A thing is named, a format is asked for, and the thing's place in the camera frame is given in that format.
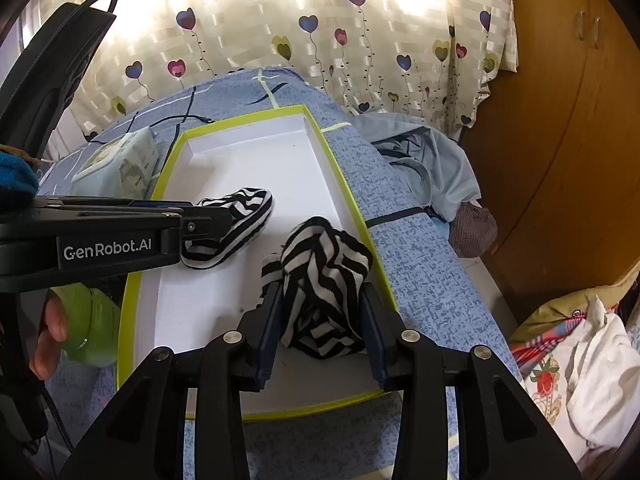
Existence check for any round plastic jar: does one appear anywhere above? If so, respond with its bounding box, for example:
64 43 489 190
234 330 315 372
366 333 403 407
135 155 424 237
50 282 123 367

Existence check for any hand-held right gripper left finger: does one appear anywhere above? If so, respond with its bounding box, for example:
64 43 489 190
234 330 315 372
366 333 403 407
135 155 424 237
57 282 286 480

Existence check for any black white striped sock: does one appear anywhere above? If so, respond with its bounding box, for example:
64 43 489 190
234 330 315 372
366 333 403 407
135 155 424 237
260 216 373 359
180 187 275 271

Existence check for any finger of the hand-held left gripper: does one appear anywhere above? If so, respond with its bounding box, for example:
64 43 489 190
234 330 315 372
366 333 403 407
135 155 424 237
178 205 237 257
115 198 201 214

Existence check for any white cloth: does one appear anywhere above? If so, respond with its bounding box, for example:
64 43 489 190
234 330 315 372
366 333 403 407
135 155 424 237
567 295 638 451

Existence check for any light blue garment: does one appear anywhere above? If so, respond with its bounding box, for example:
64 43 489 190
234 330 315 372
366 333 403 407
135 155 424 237
357 112 483 223

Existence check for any person's left hand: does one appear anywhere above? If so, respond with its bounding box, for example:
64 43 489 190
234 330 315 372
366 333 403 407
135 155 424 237
29 291 69 382

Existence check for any white box with green rim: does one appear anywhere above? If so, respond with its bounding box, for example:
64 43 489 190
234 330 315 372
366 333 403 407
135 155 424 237
116 104 401 421

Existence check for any yellow cloth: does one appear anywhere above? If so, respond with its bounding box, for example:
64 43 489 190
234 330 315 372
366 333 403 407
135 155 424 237
510 272 640 346

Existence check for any black cable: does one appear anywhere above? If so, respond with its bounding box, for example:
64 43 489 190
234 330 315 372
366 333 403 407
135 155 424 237
122 87 216 133

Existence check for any wooden wardrobe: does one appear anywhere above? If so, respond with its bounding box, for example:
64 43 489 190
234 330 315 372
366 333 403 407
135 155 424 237
460 0 640 311

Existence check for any checkered purple cloth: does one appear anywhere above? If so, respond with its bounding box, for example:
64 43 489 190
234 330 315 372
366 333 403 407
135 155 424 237
448 201 499 260

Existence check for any red floral plaid cloth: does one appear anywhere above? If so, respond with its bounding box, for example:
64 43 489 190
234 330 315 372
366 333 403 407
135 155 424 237
510 330 581 436

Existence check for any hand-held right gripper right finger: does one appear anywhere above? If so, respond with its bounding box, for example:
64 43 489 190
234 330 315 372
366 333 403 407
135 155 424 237
357 282 583 480

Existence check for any heart print curtain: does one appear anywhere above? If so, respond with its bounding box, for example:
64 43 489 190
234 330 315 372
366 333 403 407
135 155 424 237
65 0 521 141

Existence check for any pale blue wet wipes pack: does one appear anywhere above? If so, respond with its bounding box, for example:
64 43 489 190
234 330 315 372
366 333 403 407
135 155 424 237
71 126 161 196

